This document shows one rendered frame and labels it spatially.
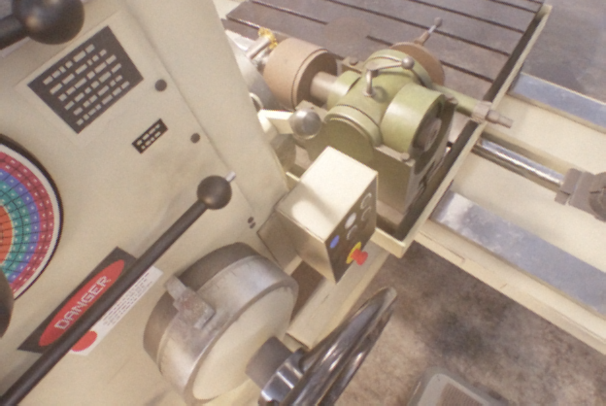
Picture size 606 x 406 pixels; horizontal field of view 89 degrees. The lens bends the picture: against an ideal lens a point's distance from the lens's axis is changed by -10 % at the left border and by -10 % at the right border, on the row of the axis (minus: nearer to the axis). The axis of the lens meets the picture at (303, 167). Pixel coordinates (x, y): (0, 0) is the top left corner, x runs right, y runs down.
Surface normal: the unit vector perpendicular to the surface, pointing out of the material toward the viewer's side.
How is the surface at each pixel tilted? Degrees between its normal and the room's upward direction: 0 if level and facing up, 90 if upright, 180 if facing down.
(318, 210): 0
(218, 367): 65
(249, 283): 36
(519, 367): 0
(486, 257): 0
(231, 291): 22
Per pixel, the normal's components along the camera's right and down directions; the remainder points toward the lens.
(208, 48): 0.77, 0.45
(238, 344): 0.58, 0.11
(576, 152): -0.16, -0.55
